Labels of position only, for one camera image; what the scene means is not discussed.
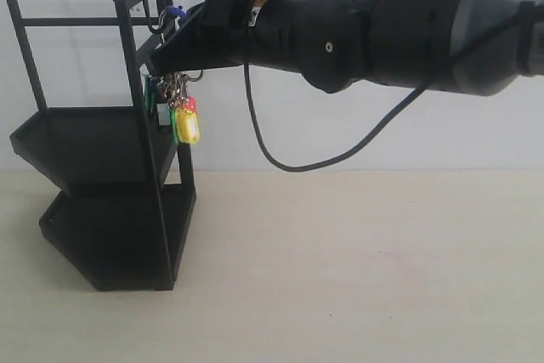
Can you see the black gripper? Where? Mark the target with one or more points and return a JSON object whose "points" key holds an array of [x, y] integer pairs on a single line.
{"points": [[324, 41]]}

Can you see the colourful key tag bunch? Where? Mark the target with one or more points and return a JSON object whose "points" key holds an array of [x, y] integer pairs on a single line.
{"points": [[168, 100]]}

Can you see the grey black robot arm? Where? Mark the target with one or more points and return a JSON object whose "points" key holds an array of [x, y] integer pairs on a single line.
{"points": [[475, 47]]}

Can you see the black metal shelf rack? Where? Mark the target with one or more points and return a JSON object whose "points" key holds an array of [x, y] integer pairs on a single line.
{"points": [[126, 189]]}

